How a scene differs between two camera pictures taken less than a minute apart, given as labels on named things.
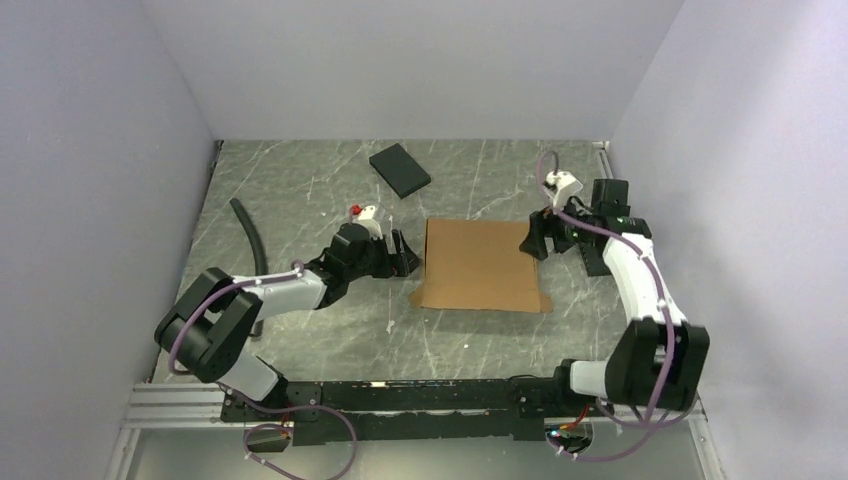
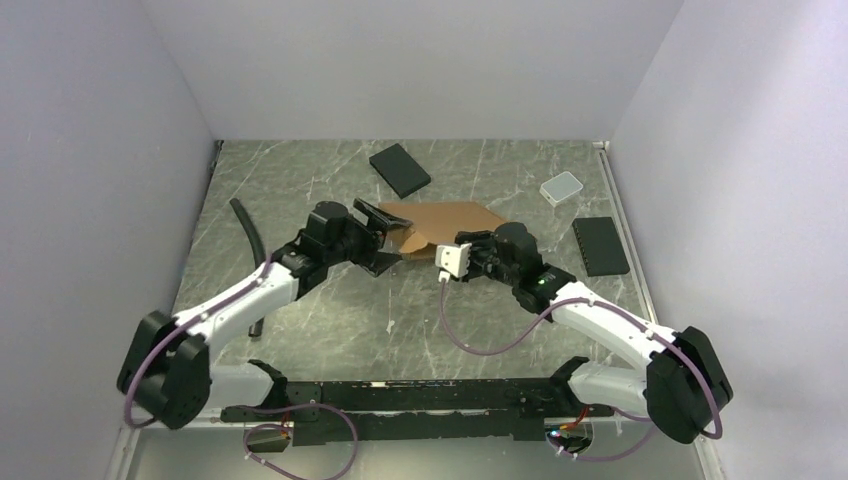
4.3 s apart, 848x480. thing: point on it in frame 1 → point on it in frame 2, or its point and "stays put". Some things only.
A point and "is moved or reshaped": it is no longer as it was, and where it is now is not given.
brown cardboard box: (478, 265) is moved or reshaped
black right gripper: (542, 224) → (478, 239)
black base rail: (410, 411) stays put
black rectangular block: (592, 249) stays put
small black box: (399, 170) stays put
